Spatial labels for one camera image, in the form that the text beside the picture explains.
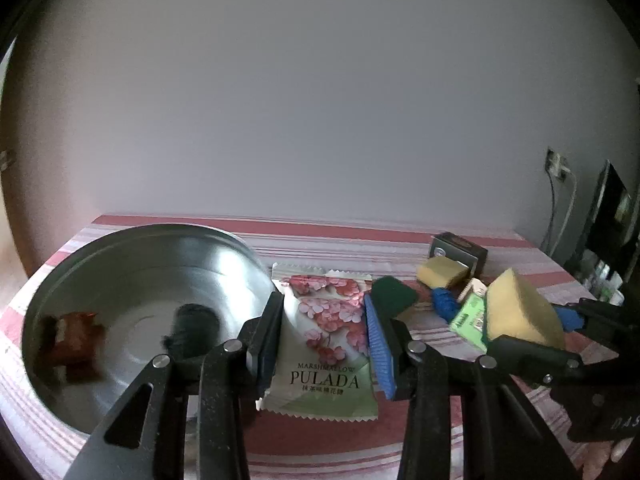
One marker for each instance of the dark green topped sponge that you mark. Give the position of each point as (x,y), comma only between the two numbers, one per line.
(395,295)

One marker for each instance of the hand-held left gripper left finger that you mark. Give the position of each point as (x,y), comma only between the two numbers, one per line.
(265,347)

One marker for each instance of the wall power socket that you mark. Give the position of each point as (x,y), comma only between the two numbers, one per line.
(554,160)

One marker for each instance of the red brown snack packet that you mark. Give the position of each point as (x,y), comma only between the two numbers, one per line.
(75,342)

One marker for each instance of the black monitor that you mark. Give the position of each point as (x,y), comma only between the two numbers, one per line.
(612,220)

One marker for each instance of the small dark cube box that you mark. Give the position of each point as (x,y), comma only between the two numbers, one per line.
(460,249)

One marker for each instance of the large yellow sponge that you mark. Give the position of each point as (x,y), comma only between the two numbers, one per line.
(520,310)

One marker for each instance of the bright green packet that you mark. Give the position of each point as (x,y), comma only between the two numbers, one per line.
(467,321)

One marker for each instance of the dark fuzzy scouring pad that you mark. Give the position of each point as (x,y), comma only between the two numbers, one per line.
(192,325)

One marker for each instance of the small beige item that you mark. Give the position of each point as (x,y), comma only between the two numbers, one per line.
(474,289)

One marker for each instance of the person's right hand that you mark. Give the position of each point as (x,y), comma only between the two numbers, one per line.
(612,457)

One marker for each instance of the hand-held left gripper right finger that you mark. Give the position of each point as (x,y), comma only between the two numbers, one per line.
(377,350)

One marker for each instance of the small yellow sponge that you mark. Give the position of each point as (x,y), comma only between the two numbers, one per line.
(440,271)

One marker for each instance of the blue fabric item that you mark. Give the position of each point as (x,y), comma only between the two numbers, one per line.
(445,304)

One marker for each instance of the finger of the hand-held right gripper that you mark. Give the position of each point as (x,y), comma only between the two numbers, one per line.
(600,317)
(535,362)

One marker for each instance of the round metal bowl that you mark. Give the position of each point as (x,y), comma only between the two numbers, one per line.
(150,270)

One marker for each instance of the red striped desktop cloth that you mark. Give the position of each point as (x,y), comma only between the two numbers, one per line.
(325,442)

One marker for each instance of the pink floral marshmallow packet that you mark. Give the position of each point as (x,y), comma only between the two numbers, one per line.
(325,350)

